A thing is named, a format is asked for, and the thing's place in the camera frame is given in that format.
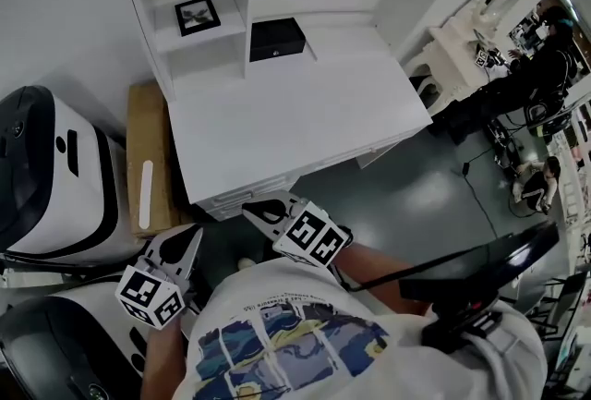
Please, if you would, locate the brown cardboard box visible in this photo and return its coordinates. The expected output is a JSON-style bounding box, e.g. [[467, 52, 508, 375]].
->
[[127, 81, 195, 238]]

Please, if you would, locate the white and black mobile robot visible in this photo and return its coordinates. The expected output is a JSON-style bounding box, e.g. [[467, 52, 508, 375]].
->
[[0, 273, 204, 400], [0, 85, 128, 268]]

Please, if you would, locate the black body-worn rig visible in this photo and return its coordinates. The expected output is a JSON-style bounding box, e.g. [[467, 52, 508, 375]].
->
[[348, 220, 562, 356]]

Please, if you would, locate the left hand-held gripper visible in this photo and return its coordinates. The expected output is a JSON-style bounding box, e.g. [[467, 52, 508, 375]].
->
[[115, 224, 204, 331]]

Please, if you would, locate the person's right forearm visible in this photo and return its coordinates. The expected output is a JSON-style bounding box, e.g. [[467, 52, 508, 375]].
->
[[330, 243, 433, 316]]

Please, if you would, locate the person's left forearm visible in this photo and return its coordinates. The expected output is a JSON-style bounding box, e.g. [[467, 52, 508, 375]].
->
[[140, 317, 188, 400]]

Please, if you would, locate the black power cable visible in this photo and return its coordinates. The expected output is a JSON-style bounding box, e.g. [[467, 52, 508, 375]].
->
[[461, 143, 500, 237]]

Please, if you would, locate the white desk with hutch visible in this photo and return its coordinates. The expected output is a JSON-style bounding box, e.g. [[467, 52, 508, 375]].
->
[[103, 0, 490, 224]]

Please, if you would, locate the black framed flower picture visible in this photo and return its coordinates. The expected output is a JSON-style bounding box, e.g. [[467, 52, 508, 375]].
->
[[174, 0, 222, 38]]

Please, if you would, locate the white plastic strip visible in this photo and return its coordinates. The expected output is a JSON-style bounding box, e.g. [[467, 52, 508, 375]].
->
[[138, 160, 154, 231]]

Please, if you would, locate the black storage box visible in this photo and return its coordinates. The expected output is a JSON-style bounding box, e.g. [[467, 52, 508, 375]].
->
[[248, 17, 308, 64]]

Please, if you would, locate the person's white printed shirt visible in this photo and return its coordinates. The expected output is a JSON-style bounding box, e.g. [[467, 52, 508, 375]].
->
[[173, 257, 549, 400]]

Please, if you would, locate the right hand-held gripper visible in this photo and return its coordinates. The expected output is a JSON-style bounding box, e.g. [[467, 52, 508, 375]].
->
[[241, 189, 355, 269]]

